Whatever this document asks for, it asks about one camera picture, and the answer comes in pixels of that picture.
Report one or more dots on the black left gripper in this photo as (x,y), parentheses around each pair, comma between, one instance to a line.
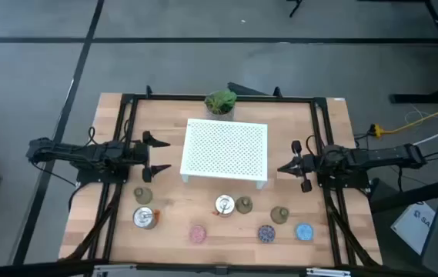
(136,154)

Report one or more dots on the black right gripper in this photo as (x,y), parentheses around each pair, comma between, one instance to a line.
(310,164)

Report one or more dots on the olive green small vase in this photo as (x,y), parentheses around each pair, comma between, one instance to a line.
(279,214)
(142,195)
(244,204)

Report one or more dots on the orange-labelled candle can with tag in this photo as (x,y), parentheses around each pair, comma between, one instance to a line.
(144,217)
(225,205)

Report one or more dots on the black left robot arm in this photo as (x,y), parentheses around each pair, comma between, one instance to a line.
(68,152)

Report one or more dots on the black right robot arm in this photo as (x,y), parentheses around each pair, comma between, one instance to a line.
(372,157)

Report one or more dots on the white perforated metal shelf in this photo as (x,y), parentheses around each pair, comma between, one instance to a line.
(224,150)

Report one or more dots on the plant in triangle-patterned pot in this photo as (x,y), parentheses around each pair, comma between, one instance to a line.
(220,102)

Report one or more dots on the black angled plate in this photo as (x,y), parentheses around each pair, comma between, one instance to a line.
(243,89)

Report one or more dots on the black metal beam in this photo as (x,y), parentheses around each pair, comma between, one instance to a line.
(407,196)

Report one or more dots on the white printed box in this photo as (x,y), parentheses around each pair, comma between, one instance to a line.
(415,227)

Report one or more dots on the black stand leg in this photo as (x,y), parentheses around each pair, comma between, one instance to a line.
(295,7)

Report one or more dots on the black aluminium table frame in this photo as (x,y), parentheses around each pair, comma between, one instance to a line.
(164,97)

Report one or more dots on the silver slotted bracket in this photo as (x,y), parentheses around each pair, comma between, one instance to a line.
(114,269)
(328,272)

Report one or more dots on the black desk frame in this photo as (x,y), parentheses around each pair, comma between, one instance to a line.
(415,98)

